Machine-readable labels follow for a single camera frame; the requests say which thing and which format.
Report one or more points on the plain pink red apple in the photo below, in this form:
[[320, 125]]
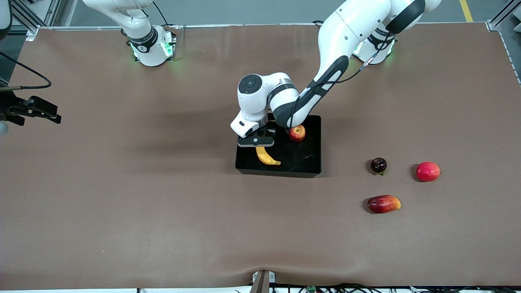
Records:
[[428, 171]]

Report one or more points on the yellow banana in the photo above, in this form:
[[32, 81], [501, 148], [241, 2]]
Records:
[[264, 156]]

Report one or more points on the red yellow mango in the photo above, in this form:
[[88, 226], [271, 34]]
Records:
[[382, 204]]

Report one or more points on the red yellow streaked apple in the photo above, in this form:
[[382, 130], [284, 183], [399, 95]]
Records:
[[297, 133]]

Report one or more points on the aluminium frame profile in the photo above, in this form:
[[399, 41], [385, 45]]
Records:
[[24, 18], [494, 24]]

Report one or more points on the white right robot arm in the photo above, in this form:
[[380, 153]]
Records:
[[148, 53]]

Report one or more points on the small green circuit board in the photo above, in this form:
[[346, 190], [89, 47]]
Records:
[[311, 289]]

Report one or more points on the black plastic box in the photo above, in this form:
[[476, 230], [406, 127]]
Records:
[[301, 162]]

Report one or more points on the dark purple mangosteen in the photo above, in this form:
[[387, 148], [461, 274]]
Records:
[[378, 165]]

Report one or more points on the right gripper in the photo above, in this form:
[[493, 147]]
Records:
[[13, 106]]

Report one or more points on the brown table cover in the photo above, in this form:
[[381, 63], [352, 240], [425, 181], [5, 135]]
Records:
[[163, 203]]

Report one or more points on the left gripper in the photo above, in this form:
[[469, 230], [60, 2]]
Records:
[[270, 130]]

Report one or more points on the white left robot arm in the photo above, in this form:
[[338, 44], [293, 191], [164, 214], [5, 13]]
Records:
[[346, 28]]

